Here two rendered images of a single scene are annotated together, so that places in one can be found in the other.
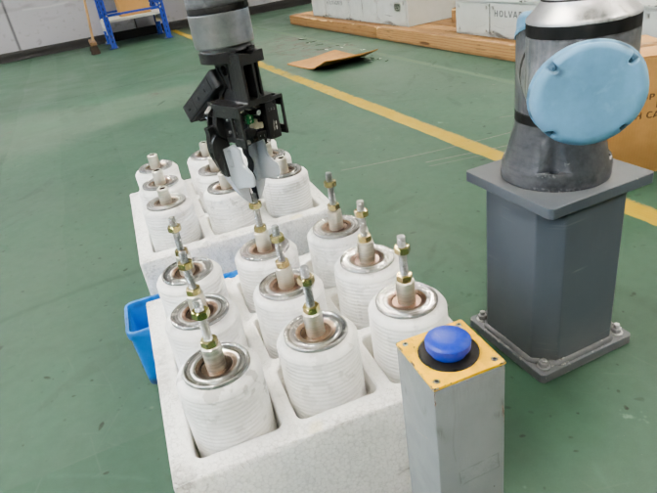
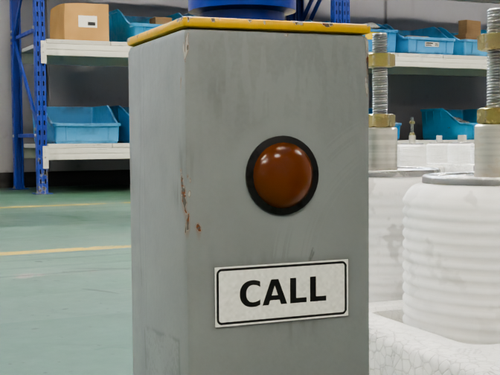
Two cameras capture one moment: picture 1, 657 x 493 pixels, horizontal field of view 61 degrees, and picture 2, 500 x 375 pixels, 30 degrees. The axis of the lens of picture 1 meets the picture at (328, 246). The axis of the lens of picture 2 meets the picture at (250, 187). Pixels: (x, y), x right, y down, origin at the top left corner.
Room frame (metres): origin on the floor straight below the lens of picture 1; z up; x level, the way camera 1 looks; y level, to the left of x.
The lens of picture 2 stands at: (0.35, -0.44, 0.27)
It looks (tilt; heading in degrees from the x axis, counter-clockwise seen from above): 3 degrees down; 84
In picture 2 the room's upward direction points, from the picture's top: straight up
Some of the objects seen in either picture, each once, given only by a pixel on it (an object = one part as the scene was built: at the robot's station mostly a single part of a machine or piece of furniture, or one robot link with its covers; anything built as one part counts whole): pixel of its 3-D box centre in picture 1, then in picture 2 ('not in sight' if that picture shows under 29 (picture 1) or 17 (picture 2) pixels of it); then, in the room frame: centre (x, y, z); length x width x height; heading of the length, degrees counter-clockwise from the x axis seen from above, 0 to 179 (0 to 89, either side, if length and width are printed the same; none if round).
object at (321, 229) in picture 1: (336, 227); not in sight; (0.79, -0.02, 0.25); 0.08 x 0.08 x 0.01
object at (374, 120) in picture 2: (209, 341); (379, 120); (0.50, 0.14, 0.29); 0.02 x 0.02 x 0.01; 82
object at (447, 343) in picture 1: (448, 346); (242, 16); (0.39, -0.09, 0.32); 0.04 x 0.04 x 0.02
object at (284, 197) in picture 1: (290, 211); not in sight; (1.08, 0.07, 0.16); 0.10 x 0.10 x 0.18
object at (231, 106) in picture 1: (240, 96); not in sight; (0.74, 0.08, 0.48); 0.09 x 0.08 x 0.12; 39
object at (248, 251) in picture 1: (264, 248); not in sight; (0.76, 0.10, 0.25); 0.08 x 0.08 x 0.01
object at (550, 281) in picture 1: (549, 258); not in sight; (0.76, -0.35, 0.15); 0.19 x 0.19 x 0.30; 20
